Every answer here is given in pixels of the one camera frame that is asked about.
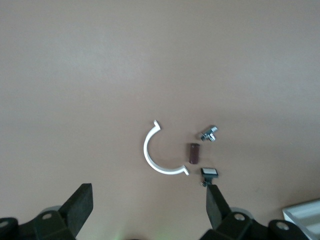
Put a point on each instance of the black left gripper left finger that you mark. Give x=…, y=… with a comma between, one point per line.
x=80, y=207

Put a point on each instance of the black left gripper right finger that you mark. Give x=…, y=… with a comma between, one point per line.
x=215, y=207

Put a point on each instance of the white plastic tray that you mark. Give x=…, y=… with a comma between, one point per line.
x=305, y=212

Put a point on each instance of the small brown block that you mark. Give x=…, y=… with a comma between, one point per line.
x=193, y=153

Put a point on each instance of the silver metal fitting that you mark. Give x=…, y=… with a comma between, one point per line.
x=208, y=134

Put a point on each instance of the black switch with white face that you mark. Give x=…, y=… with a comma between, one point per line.
x=209, y=172

